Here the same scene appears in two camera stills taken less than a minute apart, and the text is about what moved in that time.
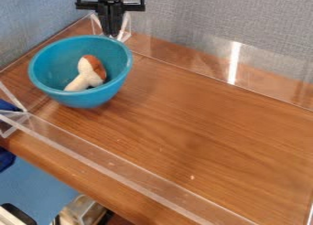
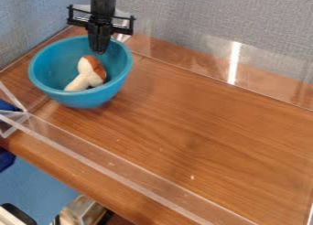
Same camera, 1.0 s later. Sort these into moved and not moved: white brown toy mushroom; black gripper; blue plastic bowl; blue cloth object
Moved: black gripper
Not moved: blue cloth object; blue plastic bowl; white brown toy mushroom
